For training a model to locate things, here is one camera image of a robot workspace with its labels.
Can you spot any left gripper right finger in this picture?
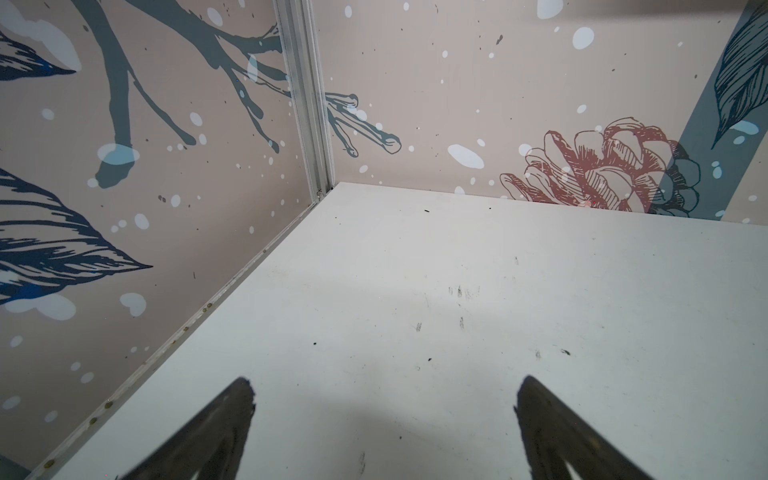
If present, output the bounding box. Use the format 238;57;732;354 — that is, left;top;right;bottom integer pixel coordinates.
515;375;651;480

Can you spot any aluminium corner post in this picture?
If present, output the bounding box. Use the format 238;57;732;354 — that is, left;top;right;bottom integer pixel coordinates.
275;0;335;203

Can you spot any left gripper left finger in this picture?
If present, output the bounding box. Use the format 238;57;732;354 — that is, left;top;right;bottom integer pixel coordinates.
123;377;256;480

